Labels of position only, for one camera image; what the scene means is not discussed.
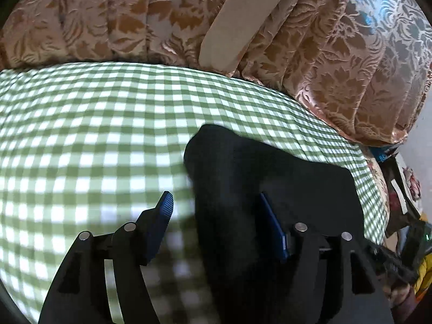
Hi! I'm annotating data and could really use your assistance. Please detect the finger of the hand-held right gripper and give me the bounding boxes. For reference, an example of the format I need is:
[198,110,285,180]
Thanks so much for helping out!
[366,241,417,282]

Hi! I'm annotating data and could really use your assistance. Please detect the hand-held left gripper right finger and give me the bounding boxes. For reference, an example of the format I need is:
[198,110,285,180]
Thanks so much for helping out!
[259,192,394,324]

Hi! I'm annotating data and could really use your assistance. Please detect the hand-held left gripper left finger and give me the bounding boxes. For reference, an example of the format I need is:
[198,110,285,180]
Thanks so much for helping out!
[39,192,175,324]

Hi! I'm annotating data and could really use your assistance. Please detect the black pants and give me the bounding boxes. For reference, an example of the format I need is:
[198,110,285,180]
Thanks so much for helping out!
[182,124,365,324]

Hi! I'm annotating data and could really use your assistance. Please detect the yellow object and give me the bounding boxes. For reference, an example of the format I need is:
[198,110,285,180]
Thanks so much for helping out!
[413,253,432,294]

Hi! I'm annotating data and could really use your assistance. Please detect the blue object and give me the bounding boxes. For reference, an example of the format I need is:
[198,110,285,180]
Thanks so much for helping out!
[371,143,402,163]

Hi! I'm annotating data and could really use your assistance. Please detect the green checked bedsheet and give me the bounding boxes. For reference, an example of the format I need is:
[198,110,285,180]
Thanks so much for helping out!
[0,61,389,324]

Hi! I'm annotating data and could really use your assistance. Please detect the brown floral curtain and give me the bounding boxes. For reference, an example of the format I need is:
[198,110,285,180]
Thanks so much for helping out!
[0,0,432,147]

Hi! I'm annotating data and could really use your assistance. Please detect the beige curtain tie band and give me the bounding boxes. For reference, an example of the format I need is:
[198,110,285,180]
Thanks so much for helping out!
[198,0,299,76]

